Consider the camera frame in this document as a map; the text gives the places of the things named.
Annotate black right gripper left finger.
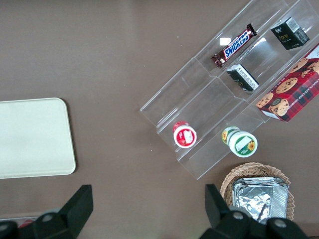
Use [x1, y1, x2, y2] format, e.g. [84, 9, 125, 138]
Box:
[29, 184, 94, 239]

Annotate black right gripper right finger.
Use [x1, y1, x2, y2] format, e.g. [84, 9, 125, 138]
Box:
[199, 184, 310, 239]

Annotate light wicker basket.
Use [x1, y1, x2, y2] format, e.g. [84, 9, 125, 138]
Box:
[220, 162, 295, 222]

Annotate cream rectangular plastic tray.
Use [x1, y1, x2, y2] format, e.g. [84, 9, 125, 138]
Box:
[0, 97, 76, 179]

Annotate aluminium foil container stack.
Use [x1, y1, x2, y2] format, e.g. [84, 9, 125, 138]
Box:
[232, 176, 290, 225]

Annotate green sunflower lid cup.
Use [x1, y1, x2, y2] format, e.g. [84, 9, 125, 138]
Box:
[221, 125, 258, 158]

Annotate red lid yogurt cup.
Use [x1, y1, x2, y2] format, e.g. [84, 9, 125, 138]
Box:
[172, 120, 198, 148]

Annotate clear acrylic stepped shelf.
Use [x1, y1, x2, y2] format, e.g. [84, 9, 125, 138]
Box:
[139, 0, 319, 181]

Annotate small black carton box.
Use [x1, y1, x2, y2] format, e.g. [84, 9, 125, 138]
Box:
[226, 64, 260, 92]

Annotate red plaid cookie box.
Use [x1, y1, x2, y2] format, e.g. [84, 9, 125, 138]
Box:
[256, 43, 319, 123]

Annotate Snickers chocolate bar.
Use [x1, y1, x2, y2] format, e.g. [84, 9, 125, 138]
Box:
[210, 23, 258, 69]

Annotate black box with Face print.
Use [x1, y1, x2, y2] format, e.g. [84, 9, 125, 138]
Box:
[270, 16, 311, 51]

